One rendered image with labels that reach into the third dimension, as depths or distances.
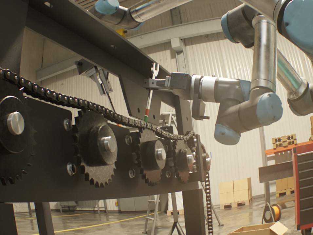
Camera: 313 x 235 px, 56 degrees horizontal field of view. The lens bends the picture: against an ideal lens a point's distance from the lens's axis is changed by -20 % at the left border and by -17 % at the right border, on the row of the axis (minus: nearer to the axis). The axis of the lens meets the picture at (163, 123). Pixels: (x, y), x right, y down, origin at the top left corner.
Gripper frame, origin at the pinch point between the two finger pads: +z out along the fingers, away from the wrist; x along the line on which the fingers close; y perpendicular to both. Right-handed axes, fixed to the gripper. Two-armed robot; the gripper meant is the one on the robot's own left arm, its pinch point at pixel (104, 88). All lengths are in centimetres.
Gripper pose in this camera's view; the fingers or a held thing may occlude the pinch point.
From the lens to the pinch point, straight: 110.4
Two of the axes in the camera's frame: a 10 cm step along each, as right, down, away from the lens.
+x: 8.6, -4.1, -3.0
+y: -3.2, 0.0, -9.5
